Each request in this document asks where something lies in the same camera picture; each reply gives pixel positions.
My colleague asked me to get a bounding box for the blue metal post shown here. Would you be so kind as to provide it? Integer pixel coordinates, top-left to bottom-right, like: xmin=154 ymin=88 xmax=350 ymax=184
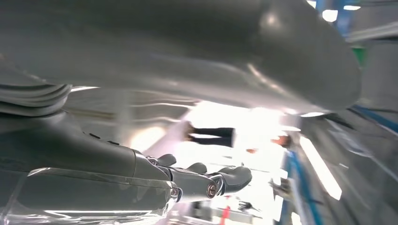
xmin=279 ymin=150 xmax=324 ymax=225

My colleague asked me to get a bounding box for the person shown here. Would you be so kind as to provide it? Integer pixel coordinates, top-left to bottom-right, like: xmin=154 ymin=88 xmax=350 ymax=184
xmin=183 ymin=122 xmax=293 ymax=150

